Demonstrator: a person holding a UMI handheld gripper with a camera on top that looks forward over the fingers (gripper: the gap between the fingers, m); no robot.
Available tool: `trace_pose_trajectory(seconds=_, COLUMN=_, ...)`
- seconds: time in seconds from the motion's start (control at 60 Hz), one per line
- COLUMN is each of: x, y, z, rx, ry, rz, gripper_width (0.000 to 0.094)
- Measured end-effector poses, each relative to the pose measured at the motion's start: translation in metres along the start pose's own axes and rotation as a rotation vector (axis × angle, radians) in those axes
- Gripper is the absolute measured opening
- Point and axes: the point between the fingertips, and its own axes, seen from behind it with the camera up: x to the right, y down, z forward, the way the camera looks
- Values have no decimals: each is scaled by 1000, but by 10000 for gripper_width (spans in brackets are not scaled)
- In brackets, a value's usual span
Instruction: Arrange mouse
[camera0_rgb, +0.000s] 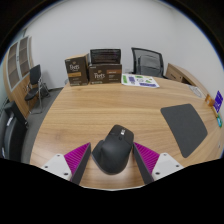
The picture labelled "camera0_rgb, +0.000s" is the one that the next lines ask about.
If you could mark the black metal-legged chair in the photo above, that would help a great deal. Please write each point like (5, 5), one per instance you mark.
(34, 74)

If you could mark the small orange box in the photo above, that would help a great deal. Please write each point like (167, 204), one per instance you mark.
(209, 100)

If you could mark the black padded office chair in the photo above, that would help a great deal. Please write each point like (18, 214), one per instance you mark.
(13, 133)

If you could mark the round grey disc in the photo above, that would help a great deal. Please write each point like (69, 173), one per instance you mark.
(195, 91)

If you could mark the small teal packet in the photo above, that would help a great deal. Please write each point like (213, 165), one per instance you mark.
(219, 121)

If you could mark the white printed paper sheet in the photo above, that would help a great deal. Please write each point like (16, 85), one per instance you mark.
(140, 81)

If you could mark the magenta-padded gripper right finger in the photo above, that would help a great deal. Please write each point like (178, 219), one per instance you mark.
(148, 160)

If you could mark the wooden shelf unit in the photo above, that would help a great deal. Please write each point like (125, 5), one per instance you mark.
(16, 91)

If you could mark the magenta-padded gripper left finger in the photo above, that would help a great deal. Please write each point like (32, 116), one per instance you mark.
(76, 160)

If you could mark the black mesh office chair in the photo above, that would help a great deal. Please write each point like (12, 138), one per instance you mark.
(134, 61)

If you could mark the dark grey mouse pad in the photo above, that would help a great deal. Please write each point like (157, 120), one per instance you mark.
(185, 128)

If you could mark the wooden side desk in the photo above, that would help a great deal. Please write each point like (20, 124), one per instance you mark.
(180, 74)

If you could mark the black computer mouse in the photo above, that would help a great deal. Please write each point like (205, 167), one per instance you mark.
(113, 151)

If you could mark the tall brown cardboard box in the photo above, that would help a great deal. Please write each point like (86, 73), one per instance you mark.
(76, 70)

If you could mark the black and white box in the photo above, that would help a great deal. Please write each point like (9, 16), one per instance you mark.
(105, 56)

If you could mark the purple card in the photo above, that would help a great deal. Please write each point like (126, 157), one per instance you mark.
(218, 101)

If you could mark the grey backpack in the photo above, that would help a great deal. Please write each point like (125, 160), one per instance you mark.
(149, 66)

